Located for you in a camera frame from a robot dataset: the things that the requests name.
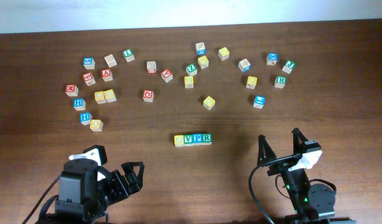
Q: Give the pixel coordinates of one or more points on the blue L letter block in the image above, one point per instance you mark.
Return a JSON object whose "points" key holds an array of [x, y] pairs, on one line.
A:
{"points": [[259, 102]]}

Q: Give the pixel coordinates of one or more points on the blue H upper block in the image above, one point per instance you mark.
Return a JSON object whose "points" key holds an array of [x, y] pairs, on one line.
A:
{"points": [[79, 104]]}

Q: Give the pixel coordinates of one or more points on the yellow block pair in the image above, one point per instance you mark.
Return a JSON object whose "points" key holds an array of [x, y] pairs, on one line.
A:
{"points": [[109, 96], [100, 97]]}

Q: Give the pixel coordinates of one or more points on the yellow block right pair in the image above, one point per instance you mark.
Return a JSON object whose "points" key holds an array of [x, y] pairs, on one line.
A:
{"points": [[109, 96]]}

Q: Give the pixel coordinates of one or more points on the green V letter block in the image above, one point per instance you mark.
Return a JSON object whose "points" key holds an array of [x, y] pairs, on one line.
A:
{"points": [[188, 140]]}

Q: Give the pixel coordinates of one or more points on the blue X letter block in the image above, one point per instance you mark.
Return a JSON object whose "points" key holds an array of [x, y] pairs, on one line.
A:
{"points": [[272, 58]]}

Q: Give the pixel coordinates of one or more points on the yellow top far block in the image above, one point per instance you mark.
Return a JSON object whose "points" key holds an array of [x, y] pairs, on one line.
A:
{"points": [[223, 53]]}

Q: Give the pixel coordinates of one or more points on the red O letter block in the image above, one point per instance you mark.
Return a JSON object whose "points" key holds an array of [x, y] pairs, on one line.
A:
{"points": [[148, 96]]}

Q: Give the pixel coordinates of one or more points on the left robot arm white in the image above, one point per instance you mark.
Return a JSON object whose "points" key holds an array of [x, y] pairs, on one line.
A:
{"points": [[87, 189]]}

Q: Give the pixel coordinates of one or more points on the red M letter block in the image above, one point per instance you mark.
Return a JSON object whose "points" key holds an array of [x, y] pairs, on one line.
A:
{"points": [[71, 90]]}

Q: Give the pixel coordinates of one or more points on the yellow C letter block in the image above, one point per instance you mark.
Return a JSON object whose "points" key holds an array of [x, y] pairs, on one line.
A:
{"points": [[179, 140]]}

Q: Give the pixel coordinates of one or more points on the green L letter block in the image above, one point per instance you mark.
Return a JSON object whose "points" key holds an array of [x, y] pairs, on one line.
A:
{"points": [[128, 55]]}

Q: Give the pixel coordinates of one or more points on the yellow umbrella picture block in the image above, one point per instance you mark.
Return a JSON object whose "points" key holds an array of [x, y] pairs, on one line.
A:
{"points": [[209, 103]]}

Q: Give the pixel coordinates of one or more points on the blue S letter block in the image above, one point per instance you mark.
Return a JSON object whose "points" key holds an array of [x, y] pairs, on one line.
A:
{"points": [[89, 63]]}

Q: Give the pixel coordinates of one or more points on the yellow block near P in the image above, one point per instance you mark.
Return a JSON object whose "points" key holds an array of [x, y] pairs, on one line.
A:
{"points": [[188, 82]]}

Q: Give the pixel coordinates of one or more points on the blue H lower block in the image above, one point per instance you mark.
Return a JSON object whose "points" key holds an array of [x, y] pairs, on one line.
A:
{"points": [[85, 118]]}

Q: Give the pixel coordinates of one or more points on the yellow block left pair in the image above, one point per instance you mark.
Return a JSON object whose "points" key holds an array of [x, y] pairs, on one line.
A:
{"points": [[100, 97]]}

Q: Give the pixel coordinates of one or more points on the green Z letter block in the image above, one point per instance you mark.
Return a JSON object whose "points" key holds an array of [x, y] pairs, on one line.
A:
{"points": [[191, 69]]}

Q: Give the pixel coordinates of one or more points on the red side plain block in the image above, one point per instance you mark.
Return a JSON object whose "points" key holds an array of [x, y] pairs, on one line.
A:
{"points": [[151, 66]]}

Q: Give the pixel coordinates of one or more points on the plain wooden top block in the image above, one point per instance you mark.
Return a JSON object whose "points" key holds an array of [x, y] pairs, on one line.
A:
{"points": [[110, 60]]}

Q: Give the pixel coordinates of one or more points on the red A upright block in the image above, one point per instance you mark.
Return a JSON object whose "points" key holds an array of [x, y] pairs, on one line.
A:
{"points": [[107, 75]]}

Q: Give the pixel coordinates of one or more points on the blue side far block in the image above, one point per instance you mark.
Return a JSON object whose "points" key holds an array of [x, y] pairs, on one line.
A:
{"points": [[200, 48]]}

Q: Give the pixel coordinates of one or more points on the red 6 number block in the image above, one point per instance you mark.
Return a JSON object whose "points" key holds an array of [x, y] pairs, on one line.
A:
{"points": [[88, 78]]}

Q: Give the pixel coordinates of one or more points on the red A tilted block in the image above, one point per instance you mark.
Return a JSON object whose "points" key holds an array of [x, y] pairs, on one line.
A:
{"points": [[166, 75]]}

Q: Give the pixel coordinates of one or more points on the blue P letter block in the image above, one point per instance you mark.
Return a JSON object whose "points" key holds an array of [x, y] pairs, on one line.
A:
{"points": [[197, 139]]}

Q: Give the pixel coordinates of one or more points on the yellow pencil picture block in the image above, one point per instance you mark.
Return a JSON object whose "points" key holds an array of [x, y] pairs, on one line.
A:
{"points": [[251, 82]]}

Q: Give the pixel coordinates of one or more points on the green R letter block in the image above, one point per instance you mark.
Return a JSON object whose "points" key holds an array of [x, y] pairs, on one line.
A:
{"points": [[207, 139]]}

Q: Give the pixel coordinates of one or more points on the green J letter block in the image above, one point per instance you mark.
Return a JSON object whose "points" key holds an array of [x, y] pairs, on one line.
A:
{"points": [[288, 66]]}

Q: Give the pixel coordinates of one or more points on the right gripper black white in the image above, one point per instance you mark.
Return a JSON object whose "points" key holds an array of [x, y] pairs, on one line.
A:
{"points": [[282, 167]]}

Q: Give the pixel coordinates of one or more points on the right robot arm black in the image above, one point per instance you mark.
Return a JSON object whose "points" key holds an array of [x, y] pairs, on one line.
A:
{"points": [[313, 200]]}

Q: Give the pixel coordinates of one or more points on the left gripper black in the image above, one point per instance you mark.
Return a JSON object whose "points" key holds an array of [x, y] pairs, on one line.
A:
{"points": [[119, 181]]}

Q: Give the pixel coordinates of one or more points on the yellow block bottom left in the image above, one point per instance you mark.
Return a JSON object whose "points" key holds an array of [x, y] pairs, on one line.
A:
{"points": [[96, 125]]}

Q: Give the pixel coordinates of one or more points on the blue h block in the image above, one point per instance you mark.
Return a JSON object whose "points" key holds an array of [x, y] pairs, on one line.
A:
{"points": [[85, 118], [79, 104]]}

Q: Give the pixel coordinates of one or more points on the blue D side block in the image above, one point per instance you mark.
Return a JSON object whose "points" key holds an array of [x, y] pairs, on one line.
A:
{"points": [[244, 65]]}

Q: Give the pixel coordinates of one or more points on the yellow block beside Z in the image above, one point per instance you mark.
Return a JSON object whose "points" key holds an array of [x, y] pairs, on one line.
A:
{"points": [[203, 62]]}

